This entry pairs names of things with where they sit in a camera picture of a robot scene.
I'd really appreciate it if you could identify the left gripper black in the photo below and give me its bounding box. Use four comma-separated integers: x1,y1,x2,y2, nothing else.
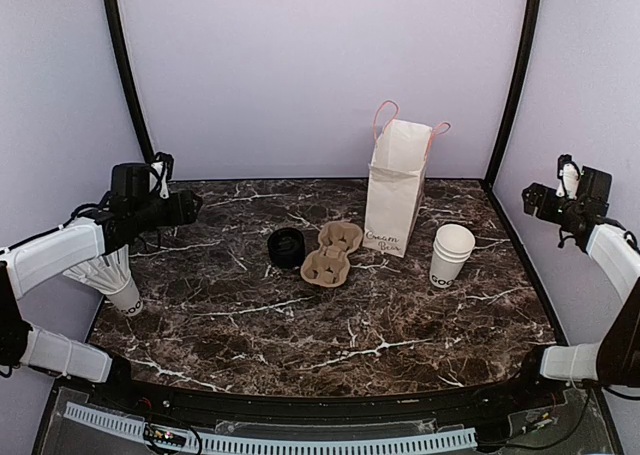
132,190,203,234

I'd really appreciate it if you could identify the stack of white paper cups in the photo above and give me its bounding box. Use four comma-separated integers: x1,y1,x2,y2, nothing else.
429,224,476,289

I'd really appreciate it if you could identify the stack of black lids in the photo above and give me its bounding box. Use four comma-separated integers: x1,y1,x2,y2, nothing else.
267,227,305,269

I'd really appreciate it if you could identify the brown cardboard cup carrier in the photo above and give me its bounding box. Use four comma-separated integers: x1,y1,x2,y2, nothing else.
300,221,364,288

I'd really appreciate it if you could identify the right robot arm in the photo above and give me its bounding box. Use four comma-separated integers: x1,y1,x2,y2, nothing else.
510,183,639,409

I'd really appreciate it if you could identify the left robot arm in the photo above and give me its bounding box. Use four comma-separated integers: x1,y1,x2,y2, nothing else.
1,190,203,411

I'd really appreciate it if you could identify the white paper takeout bag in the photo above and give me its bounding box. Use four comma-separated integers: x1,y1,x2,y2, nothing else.
363,100,451,258

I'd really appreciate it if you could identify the cup holding wrapped straws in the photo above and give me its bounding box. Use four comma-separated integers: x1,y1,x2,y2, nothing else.
63,245,143,317

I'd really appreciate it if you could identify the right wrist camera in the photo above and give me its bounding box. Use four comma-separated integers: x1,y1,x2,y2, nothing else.
556,154,581,200

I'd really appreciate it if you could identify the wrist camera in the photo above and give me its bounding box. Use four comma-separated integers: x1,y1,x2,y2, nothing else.
150,152,174,199
556,154,581,200

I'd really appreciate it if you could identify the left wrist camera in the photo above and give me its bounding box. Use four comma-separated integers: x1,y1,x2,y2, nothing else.
150,152,174,199

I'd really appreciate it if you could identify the white slotted cable duct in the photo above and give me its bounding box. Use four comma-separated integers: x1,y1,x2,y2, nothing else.
63,402,478,454

